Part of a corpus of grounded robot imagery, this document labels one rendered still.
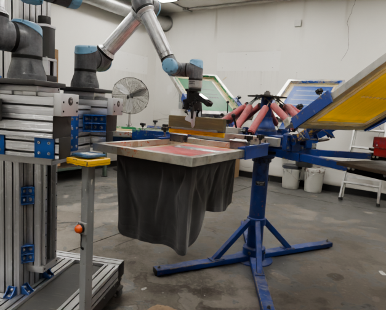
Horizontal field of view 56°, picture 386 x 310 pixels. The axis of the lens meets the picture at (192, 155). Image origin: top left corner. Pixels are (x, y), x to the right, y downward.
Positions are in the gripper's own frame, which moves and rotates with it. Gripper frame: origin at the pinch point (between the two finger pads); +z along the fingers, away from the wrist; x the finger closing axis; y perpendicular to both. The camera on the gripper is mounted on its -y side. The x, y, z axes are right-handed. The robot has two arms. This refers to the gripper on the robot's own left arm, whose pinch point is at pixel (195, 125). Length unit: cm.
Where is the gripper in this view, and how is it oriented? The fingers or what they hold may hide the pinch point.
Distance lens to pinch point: 199.4
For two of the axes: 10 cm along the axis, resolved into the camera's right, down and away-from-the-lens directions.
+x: -5.5, 0.8, -8.3
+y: -8.3, -1.3, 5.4
